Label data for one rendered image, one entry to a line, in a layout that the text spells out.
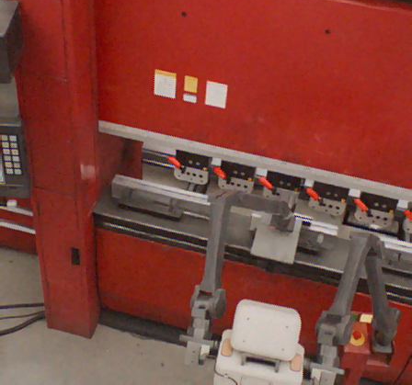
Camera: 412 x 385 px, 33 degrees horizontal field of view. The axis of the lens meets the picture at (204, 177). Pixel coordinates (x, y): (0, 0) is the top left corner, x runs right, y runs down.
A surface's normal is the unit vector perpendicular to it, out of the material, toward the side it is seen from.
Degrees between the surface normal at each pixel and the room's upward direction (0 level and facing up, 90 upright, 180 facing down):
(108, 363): 0
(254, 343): 47
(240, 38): 90
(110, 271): 90
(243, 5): 90
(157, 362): 0
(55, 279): 90
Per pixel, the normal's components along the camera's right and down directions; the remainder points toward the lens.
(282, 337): -0.09, -0.03
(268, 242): 0.07, -0.74
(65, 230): -0.25, 0.63
